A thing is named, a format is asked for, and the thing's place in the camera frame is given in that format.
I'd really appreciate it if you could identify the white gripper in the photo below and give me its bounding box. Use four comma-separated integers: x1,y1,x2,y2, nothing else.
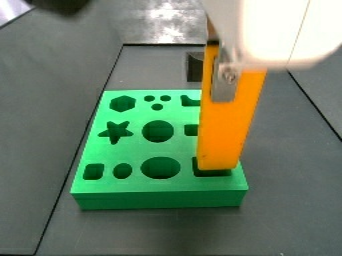
202,0,342,103

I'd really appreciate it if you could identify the orange rectangular block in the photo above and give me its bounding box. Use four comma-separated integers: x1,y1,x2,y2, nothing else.
197,45,266,170

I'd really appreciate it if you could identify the green shape sorting board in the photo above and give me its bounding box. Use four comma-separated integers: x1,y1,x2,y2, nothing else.
71,90,249,210

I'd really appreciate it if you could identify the black curved holder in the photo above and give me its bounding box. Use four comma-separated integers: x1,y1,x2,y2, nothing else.
188,52,205,82

